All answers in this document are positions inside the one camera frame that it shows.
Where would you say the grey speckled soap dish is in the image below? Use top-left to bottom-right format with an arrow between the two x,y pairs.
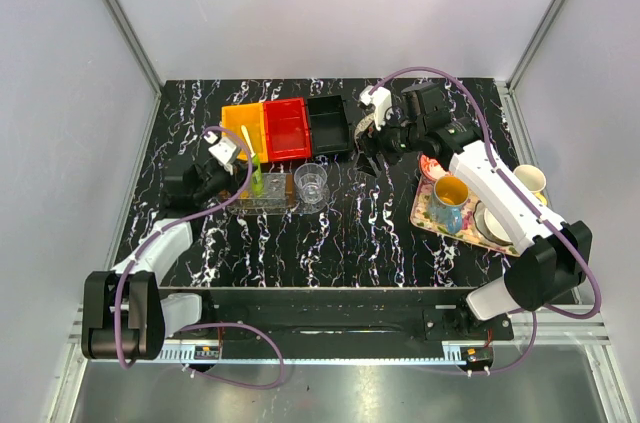
354,113 -> 375,137

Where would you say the red patterned bowl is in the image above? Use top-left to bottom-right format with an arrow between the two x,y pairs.
419,154 -> 449,182

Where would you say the clear acrylic toothbrush holder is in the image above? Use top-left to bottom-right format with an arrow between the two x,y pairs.
226,173 -> 296,214

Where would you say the blue mug yellow inside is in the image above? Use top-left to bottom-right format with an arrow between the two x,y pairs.
427,175 -> 469,234

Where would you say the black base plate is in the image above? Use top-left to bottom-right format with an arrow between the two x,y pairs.
160,287 -> 514,342

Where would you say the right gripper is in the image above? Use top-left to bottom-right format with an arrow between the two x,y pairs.
354,103 -> 425,178

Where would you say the orange plastic bin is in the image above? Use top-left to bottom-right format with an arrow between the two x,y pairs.
221,102 -> 269,163

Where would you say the white toothbrush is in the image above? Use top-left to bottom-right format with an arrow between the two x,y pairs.
241,125 -> 256,159

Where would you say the floral rectangular tray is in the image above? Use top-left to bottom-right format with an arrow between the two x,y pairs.
409,177 -> 519,257

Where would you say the green toothpaste tube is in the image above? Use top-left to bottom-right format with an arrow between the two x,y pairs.
250,154 -> 264,197

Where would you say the clear plastic cup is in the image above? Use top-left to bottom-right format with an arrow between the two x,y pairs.
294,163 -> 327,204

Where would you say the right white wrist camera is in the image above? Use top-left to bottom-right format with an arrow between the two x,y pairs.
359,85 -> 392,130

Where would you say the white scalloped bowl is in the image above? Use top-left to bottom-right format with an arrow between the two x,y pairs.
473,202 -> 512,246

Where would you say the black plastic bin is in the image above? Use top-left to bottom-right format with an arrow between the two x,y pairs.
306,95 -> 353,156

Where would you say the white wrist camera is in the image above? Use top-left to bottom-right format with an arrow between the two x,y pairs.
359,85 -> 392,130
205,133 -> 240,175

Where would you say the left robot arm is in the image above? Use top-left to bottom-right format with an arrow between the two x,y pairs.
81,156 -> 250,368

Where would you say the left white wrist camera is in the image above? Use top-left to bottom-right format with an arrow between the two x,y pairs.
205,133 -> 240,175

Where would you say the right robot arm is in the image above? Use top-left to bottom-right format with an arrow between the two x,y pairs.
354,83 -> 593,339

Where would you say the red plastic bin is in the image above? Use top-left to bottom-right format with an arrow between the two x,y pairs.
263,97 -> 311,162

